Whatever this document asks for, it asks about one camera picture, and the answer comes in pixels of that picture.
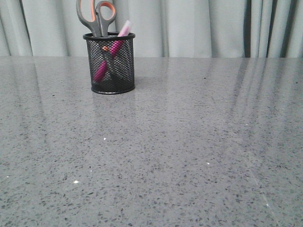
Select grey and orange scissors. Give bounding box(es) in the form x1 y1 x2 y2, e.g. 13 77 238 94
76 0 116 38

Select black mesh pen holder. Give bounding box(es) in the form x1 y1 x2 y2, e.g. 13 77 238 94
83 32 135 94

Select pink highlighter pen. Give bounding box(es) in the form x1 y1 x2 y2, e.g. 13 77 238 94
93 20 133 83

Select light grey curtain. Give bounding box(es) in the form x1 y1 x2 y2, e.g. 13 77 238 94
0 0 303 58

